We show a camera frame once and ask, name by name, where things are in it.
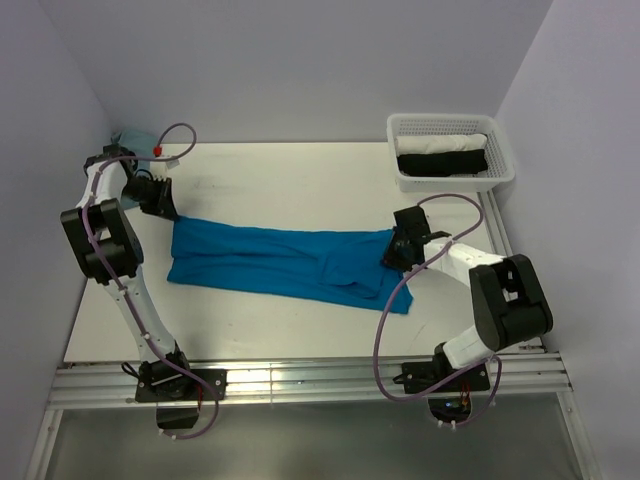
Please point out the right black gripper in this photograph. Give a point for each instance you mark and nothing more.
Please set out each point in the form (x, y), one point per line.
(390, 257)

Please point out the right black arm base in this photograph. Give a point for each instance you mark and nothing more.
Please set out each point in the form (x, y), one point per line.
(456, 409)

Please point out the white rolled t-shirt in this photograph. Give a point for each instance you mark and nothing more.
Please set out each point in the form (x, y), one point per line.
(435, 144)

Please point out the aluminium front rail frame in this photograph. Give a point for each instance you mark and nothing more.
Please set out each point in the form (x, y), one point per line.
(103, 385)

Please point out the bright blue t-shirt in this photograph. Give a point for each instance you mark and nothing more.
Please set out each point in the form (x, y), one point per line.
(337, 267)

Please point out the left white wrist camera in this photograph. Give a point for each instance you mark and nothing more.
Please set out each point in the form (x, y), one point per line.
(162, 164)

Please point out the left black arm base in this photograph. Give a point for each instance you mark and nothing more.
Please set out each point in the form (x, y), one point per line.
(179, 398)

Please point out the grey-blue crumpled t-shirt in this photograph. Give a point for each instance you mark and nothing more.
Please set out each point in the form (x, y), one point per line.
(134, 143)

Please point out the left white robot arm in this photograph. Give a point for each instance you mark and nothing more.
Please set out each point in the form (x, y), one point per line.
(108, 251)

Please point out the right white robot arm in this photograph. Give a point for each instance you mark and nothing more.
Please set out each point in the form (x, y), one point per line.
(455, 260)

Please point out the black rolled t-shirt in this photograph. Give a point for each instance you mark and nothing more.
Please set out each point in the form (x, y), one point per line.
(444, 164)

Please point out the white perforated plastic basket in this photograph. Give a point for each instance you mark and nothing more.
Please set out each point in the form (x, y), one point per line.
(498, 153)

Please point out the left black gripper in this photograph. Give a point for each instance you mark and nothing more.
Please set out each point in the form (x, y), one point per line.
(164, 202)

